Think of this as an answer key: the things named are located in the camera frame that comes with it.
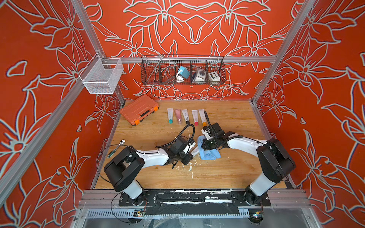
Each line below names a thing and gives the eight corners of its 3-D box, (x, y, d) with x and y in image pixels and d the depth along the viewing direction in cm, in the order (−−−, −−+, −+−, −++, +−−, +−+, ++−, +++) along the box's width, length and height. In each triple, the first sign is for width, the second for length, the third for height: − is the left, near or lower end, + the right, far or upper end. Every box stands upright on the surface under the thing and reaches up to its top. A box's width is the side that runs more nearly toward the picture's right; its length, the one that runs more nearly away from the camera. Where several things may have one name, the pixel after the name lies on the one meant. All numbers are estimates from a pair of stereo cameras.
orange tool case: (120, 114, 112) (118, 110, 108) (145, 98, 124) (144, 94, 120) (134, 127, 104) (132, 123, 100) (159, 108, 116) (158, 104, 112)
